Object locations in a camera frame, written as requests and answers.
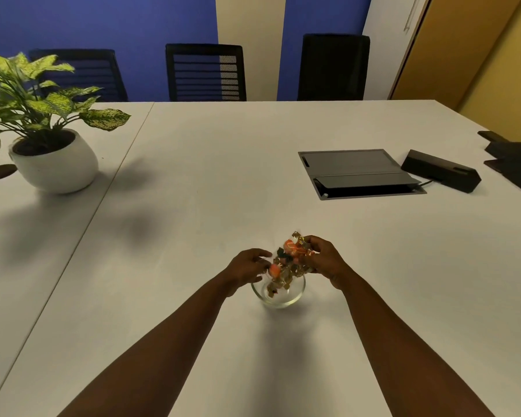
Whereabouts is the person's right hand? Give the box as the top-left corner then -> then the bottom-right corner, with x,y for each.
304,235 -> 353,292

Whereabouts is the person's left hand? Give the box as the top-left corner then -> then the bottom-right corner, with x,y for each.
221,248 -> 273,298

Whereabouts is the bunch of candies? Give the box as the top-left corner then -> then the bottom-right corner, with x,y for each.
267,231 -> 320,298

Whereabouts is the clear glass bowl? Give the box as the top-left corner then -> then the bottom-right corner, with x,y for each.
250,273 -> 307,308

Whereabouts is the person's right forearm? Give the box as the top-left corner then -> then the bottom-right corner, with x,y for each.
339,267 -> 496,417

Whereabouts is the person's left forearm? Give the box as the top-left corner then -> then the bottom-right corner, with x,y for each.
57,273 -> 237,417

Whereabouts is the black rectangular box device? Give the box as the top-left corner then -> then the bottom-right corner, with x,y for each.
401,149 -> 482,194

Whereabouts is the black solid-back office chair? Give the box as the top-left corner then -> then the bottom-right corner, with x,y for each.
297,34 -> 371,101

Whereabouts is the black slatted office chair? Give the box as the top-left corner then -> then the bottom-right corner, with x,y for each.
165,43 -> 247,102

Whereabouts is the black folded stand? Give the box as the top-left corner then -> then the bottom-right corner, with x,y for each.
478,130 -> 521,190

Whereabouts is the white ceramic plant pot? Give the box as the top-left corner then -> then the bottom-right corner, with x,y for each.
8,129 -> 100,195

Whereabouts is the wooden door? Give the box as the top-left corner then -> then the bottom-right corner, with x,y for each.
388,0 -> 521,110

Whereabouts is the black mesh office chair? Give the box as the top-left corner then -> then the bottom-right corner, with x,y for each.
28,49 -> 129,102

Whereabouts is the green leafy plant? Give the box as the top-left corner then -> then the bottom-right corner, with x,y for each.
0,42 -> 131,159

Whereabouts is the grey table cable hatch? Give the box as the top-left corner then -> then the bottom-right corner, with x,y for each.
298,149 -> 428,201

